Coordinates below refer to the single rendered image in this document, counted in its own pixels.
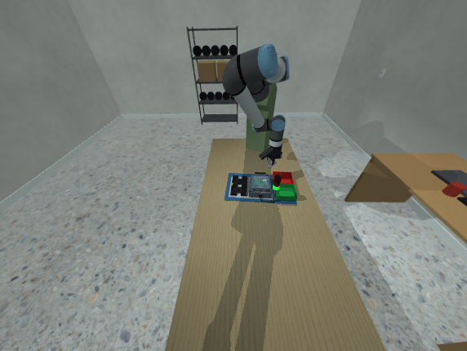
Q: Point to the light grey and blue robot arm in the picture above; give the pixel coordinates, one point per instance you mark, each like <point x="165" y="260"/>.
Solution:
<point x="253" y="66"/>

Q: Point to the red bin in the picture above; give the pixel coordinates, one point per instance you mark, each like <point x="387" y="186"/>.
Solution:
<point x="286" y="177"/>

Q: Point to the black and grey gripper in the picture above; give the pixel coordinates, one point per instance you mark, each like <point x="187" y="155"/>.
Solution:
<point x="274" y="155"/>

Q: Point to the green bin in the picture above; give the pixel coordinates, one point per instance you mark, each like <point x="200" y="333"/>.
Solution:
<point x="286" y="192"/>

